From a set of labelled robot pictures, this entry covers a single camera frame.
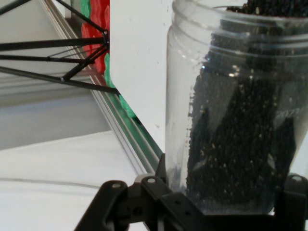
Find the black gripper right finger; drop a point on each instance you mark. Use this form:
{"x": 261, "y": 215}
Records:
{"x": 293, "y": 207}

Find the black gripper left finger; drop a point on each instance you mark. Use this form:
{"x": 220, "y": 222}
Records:
{"x": 173, "y": 211}

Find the clear jar with black seeds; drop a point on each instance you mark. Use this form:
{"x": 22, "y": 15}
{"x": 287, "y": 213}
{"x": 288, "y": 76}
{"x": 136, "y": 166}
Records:
{"x": 240, "y": 144}

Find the black tripod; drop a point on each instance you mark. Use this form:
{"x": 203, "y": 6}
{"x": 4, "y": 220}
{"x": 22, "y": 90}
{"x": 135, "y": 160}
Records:
{"x": 48, "y": 44}

